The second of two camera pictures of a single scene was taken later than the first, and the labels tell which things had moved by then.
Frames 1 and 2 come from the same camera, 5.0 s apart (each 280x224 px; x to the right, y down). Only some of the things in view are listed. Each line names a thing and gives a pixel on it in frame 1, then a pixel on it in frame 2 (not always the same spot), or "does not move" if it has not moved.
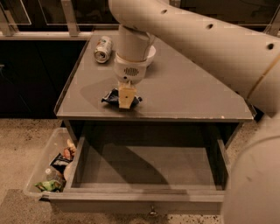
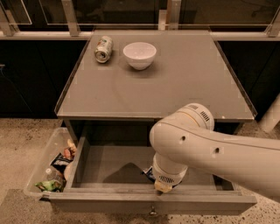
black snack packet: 59,163 does not move
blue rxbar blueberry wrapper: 112,98 -> 150,173
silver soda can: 103,49 does not move
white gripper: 129,72 -> 168,177
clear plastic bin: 54,153 does not move
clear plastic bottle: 52,174 does not move
